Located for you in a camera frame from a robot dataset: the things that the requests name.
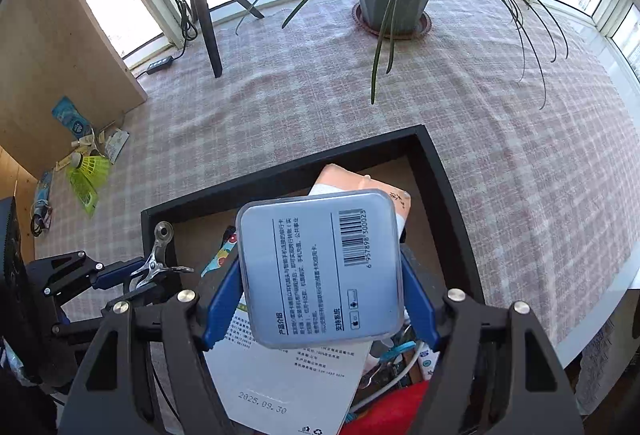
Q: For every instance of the white small packet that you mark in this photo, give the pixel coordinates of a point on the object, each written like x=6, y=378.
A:
x=116, y=145

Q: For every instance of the yellow-green shuttlecock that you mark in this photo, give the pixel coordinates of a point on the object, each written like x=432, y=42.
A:
x=95, y=167

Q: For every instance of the red packet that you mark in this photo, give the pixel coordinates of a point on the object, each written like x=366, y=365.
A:
x=390, y=410

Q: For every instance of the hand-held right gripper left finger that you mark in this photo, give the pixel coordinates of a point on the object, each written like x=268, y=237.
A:
x=220, y=312

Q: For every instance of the wooden slatted panel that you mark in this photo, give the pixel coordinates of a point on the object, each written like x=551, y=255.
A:
x=15, y=175

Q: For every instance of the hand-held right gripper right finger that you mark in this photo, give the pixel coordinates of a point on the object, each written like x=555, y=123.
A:
x=419, y=312

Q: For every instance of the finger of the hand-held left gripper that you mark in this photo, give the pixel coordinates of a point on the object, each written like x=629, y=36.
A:
x=112, y=275
x=150, y=297

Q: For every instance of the brown plant saucer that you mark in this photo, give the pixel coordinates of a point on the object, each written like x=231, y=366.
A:
x=362, y=26

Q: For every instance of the orange tissue pack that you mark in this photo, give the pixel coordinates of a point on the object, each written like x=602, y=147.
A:
x=340, y=177

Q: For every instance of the yellow-green packet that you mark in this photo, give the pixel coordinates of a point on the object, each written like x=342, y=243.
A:
x=85, y=195

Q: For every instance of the blue flat packet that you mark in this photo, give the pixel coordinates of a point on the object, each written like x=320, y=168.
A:
x=44, y=189

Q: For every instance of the blue snack packet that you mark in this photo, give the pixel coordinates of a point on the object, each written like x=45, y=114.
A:
x=72, y=117

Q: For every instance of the white cardboard box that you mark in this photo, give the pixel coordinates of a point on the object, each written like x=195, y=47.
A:
x=280, y=382

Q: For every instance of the fruit print hand cream tube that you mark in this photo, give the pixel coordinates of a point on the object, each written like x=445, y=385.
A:
x=220, y=255

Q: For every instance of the white dotted small box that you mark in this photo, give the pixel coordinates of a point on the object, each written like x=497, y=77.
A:
x=426, y=362

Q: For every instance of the yellow ruler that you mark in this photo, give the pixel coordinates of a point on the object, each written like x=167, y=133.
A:
x=64, y=163

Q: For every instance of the black storage box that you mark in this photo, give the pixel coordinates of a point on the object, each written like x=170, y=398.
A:
x=445, y=200

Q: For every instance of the plaid tablecloth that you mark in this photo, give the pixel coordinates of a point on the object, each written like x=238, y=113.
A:
x=500, y=165

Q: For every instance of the grey square case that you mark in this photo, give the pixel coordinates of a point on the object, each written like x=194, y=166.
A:
x=320, y=265

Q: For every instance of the metal spring clip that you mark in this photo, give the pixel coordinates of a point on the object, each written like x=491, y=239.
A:
x=157, y=255

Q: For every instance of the black inline controller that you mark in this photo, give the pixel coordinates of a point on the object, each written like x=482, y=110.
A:
x=160, y=65

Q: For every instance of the blue clothespin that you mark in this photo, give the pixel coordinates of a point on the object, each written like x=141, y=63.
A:
x=395, y=351

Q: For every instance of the black tripod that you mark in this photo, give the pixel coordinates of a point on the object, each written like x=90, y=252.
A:
x=210, y=35

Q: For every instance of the large wooden board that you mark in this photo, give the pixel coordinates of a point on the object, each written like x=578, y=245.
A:
x=60, y=45

